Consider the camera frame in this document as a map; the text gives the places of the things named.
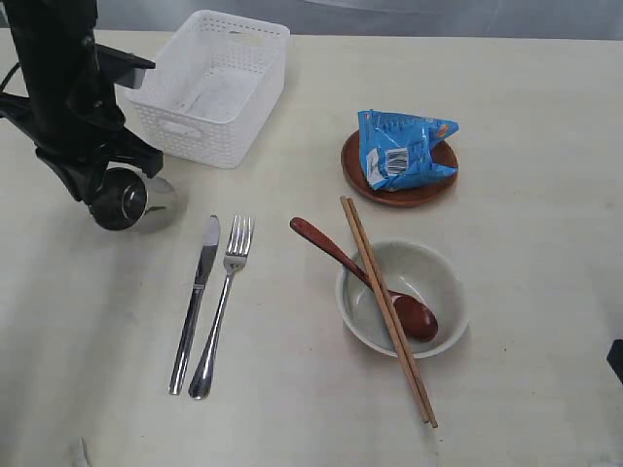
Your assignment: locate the white perforated plastic basket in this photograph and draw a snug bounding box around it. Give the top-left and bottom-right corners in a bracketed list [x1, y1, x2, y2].
[126, 10, 290, 169]

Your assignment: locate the silver table knife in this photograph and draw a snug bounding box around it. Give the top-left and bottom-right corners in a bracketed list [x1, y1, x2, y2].
[168, 215, 220, 395]

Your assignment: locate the brown wooden spoon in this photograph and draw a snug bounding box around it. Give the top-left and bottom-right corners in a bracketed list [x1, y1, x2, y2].
[289, 217, 438, 341]

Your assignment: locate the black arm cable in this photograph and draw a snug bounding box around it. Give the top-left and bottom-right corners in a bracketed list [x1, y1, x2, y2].
[0, 62, 23, 93]

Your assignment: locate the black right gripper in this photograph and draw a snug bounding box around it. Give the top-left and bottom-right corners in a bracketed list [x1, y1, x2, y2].
[606, 339, 623, 379]

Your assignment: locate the wooden chopstick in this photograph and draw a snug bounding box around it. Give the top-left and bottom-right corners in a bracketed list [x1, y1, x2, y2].
[352, 207, 438, 428]
[340, 196, 432, 423]

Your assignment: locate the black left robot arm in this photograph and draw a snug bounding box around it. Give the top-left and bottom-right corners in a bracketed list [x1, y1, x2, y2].
[1, 1, 164, 204]

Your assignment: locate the blue snack bag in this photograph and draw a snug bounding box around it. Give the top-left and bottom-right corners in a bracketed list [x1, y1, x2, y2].
[358, 110, 459, 192]

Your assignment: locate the speckled white bowl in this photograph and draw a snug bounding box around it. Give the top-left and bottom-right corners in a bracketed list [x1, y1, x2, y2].
[336, 239, 468, 359]

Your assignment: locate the silver fork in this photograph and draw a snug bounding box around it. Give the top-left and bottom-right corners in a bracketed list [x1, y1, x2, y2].
[188, 214, 254, 400]

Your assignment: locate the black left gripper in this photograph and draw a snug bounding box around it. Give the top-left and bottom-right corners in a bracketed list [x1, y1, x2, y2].
[1, 92, 164, 202]

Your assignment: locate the brown round plate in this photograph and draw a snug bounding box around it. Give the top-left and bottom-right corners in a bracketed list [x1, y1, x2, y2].
[341, 130, 458, 208]

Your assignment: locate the shiny metal tray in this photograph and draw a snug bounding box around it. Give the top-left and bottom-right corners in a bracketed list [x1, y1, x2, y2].
[89, 167, 177, 233]

